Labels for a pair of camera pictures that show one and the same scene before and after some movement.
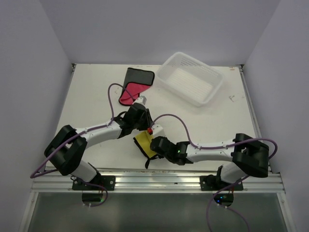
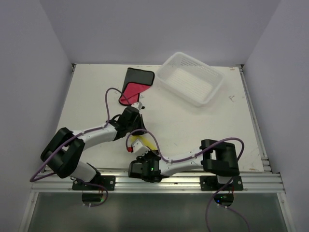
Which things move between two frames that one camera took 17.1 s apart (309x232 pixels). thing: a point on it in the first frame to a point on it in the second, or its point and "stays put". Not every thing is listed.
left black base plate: x=108 y=181 stays put
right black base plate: x=210 y=182 stays put
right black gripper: x=164 y=138 to x=141 y=158
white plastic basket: x=194 y=79 stays put
